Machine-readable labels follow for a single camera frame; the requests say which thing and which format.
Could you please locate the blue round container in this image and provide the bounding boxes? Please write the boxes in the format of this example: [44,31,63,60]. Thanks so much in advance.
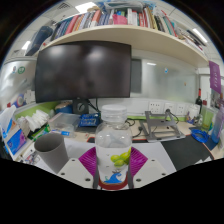
[54,102,74,115]

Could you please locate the clear plastic water bottle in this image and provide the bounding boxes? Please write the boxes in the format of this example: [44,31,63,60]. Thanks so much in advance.
[94,104,134,185]

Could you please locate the pile of white tissues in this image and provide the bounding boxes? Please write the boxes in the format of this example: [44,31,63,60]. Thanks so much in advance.
[18,109,50,133]

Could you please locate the coiled blue cable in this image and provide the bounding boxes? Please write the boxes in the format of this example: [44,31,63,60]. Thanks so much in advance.
[190,128,211,144]

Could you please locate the black cable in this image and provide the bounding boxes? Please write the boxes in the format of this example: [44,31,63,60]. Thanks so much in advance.
[124,117,149,138]

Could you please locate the blue circuit board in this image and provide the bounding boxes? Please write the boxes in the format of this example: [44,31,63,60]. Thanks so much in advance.
[79,112,102,128]

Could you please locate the white paper sheets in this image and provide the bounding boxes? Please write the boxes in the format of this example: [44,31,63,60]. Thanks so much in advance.
[29,134,178,176]

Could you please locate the grey metal laptop stand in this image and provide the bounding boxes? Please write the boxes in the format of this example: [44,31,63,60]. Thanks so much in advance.
[139,109,187,144]

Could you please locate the black desk mat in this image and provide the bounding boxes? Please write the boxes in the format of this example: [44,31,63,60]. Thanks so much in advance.
[86,133,214,172]

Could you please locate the dark wine bottle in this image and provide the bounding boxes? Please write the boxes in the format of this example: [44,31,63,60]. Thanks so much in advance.
[195,88,204,116]

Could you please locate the translucent purple drink bottle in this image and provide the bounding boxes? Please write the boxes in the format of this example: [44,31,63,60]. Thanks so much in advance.
[210,104,224,144]

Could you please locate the black computer monitor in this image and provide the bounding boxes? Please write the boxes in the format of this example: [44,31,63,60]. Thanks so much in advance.
[34,40,133,116]

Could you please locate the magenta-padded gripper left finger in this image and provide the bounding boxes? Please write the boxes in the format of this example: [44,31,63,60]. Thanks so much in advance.
[57,146,100,190]

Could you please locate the grey paper cup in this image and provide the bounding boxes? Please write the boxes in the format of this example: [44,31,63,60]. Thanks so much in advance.
[33,132,70,174]

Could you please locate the clear plastic box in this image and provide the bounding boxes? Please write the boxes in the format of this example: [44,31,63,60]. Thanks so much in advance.
[49,112,81,134]

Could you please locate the blue tissue box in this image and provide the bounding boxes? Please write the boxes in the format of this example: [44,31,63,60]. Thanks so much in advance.
[0,104,29,156]

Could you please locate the white wall socket panel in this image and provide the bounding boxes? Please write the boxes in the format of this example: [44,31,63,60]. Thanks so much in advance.
[146,99,188,116]

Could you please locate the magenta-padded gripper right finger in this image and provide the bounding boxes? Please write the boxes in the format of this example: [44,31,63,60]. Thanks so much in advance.
[127,146,168,190]

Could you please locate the purple hanging banner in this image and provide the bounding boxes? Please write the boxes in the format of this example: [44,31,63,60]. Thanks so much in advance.
[208,60,223,95]

